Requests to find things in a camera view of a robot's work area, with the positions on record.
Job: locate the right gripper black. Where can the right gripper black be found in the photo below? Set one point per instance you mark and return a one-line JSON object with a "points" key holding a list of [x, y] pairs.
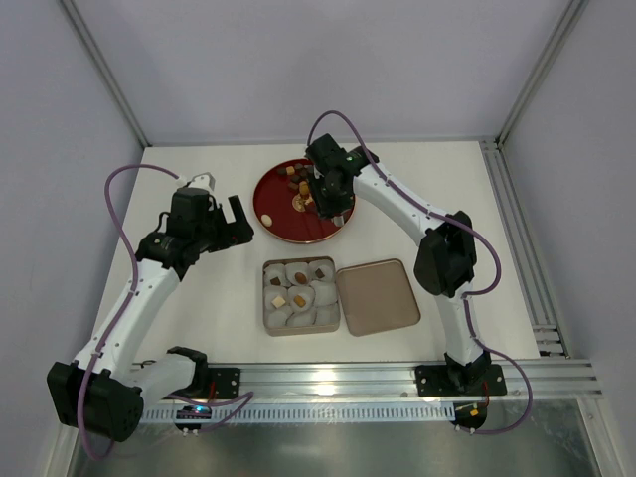
{"points": [[324, 197]]}

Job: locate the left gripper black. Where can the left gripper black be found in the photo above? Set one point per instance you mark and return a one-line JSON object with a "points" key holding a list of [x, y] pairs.
{"points": [[227, 231]]}

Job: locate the metal tongs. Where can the metal tongs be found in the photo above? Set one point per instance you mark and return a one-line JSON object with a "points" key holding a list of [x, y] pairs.
{"points": [[307, 205]]}

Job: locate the brown oval chocolate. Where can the brown oval chocolate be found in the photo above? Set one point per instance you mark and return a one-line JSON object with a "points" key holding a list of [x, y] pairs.
{"points": [[300, 277]]}

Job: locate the white square chocolate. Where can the white square chocolate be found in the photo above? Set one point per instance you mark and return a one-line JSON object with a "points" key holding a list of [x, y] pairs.
{"points": [[278, 302]]}

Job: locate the caramel cube chocolate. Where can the caramel cube chocolate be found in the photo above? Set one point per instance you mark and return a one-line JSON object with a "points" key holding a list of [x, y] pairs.
{"points": [[299, 300]]}

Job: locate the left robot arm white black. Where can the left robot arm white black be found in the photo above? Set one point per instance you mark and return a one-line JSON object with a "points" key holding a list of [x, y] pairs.
{"points": [[98, 392]]}

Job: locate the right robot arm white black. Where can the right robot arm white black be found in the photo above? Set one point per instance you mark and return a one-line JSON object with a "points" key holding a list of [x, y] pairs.
{"points": [[446, 253]]}

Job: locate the white oval chocolate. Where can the white oval chocolate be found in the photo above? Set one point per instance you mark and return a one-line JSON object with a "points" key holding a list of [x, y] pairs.
{"points": [[267, 220]]}

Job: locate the round red tray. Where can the round red tray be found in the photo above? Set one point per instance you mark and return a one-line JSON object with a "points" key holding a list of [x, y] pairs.
{"points": [[275, 195]]}

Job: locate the white paper cup top left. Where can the white paper cup top left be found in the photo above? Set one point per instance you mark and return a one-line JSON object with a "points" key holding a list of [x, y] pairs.
{"points": [[275, 270]]}

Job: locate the white paper cup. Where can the white paper cup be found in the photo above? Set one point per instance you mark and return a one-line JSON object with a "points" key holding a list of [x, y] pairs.
{"points": [[306, 292], [327, 268], [302, 319], [271, 292], [325, 293], [278, 317], [275, 270], [327, 316], [293, 267]]}

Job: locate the white paper cup top middle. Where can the white paper cup top middle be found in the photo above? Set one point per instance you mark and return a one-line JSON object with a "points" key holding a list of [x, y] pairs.
{"points": [[293, 267]]}

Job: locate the white paper cup middle left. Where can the white paper cup middle left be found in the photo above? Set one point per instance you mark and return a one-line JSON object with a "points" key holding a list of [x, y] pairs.
{"points": [[271, 292]]}

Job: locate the white paper cup top right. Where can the white paper cup top right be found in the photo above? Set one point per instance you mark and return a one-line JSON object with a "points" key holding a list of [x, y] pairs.
{"points": [[327, 268]]}

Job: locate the gold square tin box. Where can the gold square tin box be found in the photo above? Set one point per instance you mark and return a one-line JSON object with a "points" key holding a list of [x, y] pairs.
{"points": [[286, 332]]}

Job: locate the white paper cup centre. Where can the white paper cup centre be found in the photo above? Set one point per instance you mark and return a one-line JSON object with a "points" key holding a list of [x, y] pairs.
{"points": [[306, 292]]}

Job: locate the white paper cup bottom left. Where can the white paper cup bottom left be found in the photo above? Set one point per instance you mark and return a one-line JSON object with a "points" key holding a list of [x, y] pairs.
{"points": [[278, 317]]}

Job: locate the white paper cup middle right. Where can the white paper cup middle right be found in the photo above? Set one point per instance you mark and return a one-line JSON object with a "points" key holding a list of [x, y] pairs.
{"points": [[325, 293]]}

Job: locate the gold tin lid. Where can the gold tin lid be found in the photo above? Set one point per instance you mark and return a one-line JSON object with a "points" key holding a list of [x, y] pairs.
{"points": [[377, 297]]}

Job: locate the white paper cup bottom middle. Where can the white paper cup bottom middle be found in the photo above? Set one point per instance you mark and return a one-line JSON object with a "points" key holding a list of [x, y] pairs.
{"points": [[302, 319]]}

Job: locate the white paper cup bottom right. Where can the white paper cup bottom right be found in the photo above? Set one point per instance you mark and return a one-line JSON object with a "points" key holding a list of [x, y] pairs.
{"points": [[327, 316]]}

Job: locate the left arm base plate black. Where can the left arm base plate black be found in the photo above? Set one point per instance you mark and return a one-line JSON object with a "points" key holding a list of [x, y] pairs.
{"points": [[223, 383]]}

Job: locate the left round mount black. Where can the left round mount black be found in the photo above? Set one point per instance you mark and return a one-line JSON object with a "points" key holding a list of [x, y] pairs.
{"points": [[190, 419]]}

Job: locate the round mount black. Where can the round mount black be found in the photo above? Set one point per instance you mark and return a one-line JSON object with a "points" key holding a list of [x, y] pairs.
{"points": [[190, 419], [470, 416]]}

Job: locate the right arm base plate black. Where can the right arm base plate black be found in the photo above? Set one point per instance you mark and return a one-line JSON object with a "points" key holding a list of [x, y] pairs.
{"points": [[432, 381]]}

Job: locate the aluminium frame post left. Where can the aluminium frame post left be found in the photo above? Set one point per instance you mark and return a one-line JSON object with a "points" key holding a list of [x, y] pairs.
{"points": [[94, 53]]}

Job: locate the aluminium frame post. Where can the aluminium frame post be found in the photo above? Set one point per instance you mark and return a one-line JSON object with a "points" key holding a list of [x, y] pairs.
{"points": [[94, 53], [565, 25]]}

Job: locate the perforated cable duct strip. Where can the perforated cable duct strip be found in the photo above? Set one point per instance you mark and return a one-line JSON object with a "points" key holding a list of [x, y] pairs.
{"points": [[315, 412]]}

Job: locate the aluminium rail right side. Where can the aluminium rail right side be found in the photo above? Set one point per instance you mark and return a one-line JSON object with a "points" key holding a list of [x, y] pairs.
{"points": [[535, 289]]}

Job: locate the aluminium rail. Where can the aluminium rail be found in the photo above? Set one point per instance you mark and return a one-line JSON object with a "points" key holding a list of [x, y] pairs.
{"points": [[535, 289], [550, 379]]}

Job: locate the right round mount black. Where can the right round mount black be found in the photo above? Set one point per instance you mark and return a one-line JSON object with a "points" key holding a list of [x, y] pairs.
{"points": [[470, 416]]}

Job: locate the aluminium frame post right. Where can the aluminium frame post right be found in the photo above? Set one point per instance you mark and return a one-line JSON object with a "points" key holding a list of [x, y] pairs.
{"points": [[565, 25]]}

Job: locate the aluminium rail front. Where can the aluminium rail front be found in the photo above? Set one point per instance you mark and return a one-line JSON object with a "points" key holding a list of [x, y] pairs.
{"points": [[550, 379]]}

